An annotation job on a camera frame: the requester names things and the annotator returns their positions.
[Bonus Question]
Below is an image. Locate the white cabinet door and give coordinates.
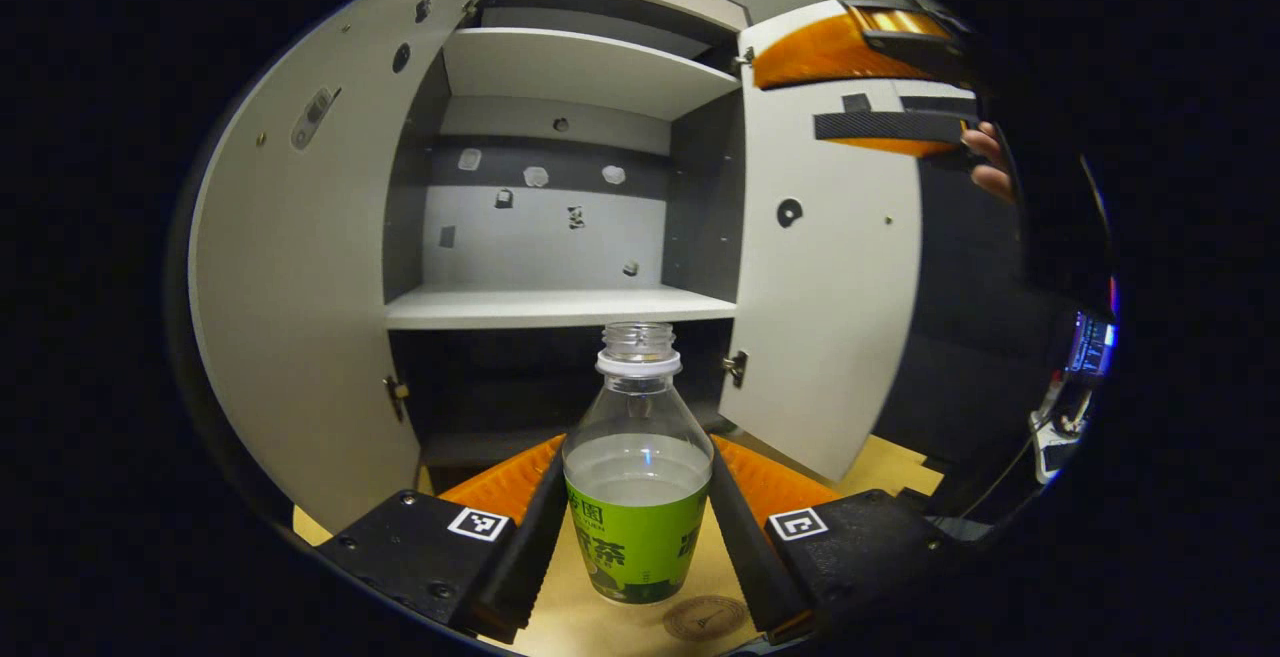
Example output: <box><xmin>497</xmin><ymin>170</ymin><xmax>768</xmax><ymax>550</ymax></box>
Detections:
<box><xmin>718</xmin><ymin>0</ymin><xmax>981</xmax><ymax>483</ymax></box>
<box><xmin>188</xmin><ymin>0</ymin><xmax>496</xmax><ymax>533</ymax></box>

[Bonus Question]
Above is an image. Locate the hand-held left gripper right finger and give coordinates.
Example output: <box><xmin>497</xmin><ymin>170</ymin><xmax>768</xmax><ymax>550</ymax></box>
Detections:
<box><xmin>708</xmin><ymin>434</ymin><xmax>976</xmax><ymax>644</ymax></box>

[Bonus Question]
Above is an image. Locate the computer monitor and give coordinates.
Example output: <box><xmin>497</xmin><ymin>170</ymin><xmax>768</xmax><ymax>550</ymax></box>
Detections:
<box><xmin>1065</xmin><ymin>309</ymin><xmax>1117</xmax><ymax>378</ymax></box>

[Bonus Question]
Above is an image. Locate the white cabinet shelf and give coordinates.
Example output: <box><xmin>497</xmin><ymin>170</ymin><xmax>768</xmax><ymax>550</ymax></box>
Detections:
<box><xmin>443</xmin><ymin>27</ymin><xmax>741</xmax><ymax>121</ymax></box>
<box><xmin>385</xmin><ymin>284</ymin><xmax>738</xmax><ymax>330</ymax></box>

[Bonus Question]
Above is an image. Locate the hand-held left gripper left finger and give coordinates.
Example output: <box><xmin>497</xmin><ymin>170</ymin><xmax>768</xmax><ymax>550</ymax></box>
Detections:
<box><xmin>318</xmin><ymin>434</ymin><xmax>569</xmax><ymax>644</ymax></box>

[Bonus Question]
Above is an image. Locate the white and grey cabinet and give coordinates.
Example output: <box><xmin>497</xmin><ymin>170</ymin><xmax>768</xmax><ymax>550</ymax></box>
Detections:
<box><xmin>380</xmin><ymin>0</ymin><xmax>751</xmax><ymax>468</ymax></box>

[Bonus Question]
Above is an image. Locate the green label bottle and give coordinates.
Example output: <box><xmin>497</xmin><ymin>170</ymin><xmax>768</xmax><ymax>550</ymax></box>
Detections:
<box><xmin>562</xmin><ymin>322</ymin><xmax>715</xmax><ymax>605</ymax></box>

